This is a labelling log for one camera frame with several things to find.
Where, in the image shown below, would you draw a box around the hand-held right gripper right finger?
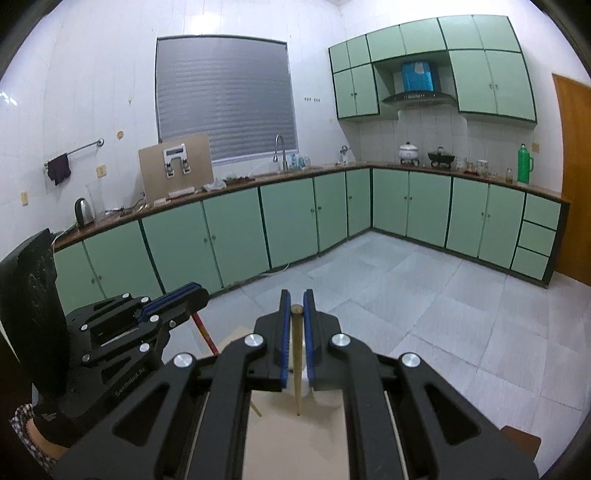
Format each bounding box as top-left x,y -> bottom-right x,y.
302,288 -> 541,480

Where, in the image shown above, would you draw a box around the dark hanging towel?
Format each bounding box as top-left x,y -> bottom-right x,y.
47,154 -> 72,186

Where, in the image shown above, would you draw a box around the cardboard board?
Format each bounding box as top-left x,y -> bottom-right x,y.
139,133 -> 215,204

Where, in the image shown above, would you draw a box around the green thermos flask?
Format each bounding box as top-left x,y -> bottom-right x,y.
516,143 -> 535,184

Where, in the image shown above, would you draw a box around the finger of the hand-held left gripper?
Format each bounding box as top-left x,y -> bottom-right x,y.
81,288 -> 210,368
67,282 -> 202,331

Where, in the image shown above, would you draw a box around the person's left forearm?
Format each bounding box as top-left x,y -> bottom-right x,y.
9,402 -> 75,476

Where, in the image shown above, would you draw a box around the black wok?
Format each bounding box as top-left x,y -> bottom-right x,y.
427,147 -> 455,168

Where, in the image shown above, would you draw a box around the single wooden chopstick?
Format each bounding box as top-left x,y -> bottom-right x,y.
290,305 -> 304,416

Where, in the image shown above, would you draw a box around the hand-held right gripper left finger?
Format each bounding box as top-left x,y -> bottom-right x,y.
53,289 -> 293,480

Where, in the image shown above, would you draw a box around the metal towel rail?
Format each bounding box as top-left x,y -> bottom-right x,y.
44,137 -> 105,169

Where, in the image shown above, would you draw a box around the steel electric kettle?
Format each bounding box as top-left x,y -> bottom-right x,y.
74,198 -> 95,228

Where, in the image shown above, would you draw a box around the range hood with blue cover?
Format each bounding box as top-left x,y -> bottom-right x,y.
381,60 -> 458,110

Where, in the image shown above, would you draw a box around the green kitchen base cabinets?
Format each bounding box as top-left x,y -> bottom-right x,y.
51,164 -> 570,305

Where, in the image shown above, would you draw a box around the green wall cabinets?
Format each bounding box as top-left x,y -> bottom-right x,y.
328,14 -> 539,132

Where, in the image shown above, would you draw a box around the single red-handled chopstick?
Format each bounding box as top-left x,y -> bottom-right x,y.
191,311 -> 219,357

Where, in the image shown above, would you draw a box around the metal kitchen faucet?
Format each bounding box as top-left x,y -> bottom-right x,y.
272,134 -> 289,172

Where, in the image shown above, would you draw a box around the grey window blind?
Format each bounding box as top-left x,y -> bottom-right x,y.
156,36 -> 300,166

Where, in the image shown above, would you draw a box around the clear plastic pitcher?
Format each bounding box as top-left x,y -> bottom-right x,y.
86,181 -> 108,217

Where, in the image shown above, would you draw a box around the white bracket on board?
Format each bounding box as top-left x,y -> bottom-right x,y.
161,144 -> 192,176

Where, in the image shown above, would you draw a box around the wooden door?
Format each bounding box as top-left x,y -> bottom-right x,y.
551,73 -> 591,289

